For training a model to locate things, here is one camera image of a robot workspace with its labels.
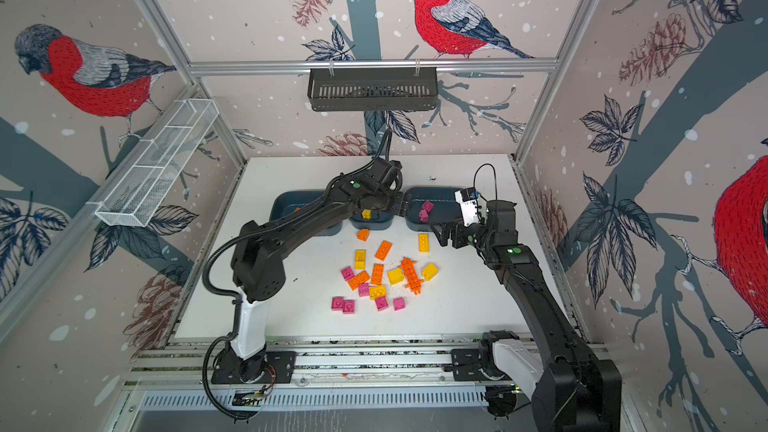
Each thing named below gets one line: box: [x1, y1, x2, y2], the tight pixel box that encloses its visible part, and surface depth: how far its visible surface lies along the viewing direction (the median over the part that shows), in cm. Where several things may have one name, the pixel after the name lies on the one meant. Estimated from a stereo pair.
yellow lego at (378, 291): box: [370, 285, 387, 300], surface depth 87 cm
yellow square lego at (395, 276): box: [388, 268, 404, 285], surface depth 89 cm
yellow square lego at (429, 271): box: [422, 263, 439, 281], surface depth 91 cm
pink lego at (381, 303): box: [375, 296, 389, 311], surface depth 85 cm
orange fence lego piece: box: [400, 257, 424, 295], surface depth 89 cm
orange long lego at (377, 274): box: [371, 263, 384, 285], surface depth 92 cm
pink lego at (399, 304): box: [393, 297, 407, 311], surface depth 85 cm
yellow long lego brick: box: [418, 233, 430, 253], surface depth 99 cm
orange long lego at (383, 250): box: [374, 240, 393, 261], surface depth 97 cm
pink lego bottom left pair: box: [343, 299, 355, 314], surface depth 85 cm
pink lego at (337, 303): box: [331, 296, 344, 311], surface depth 85 cm
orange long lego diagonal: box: [348, 270, 371, 291], surface depth 89 cm
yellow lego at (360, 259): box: [355, 249, 367, 270], surface depth 94 cm
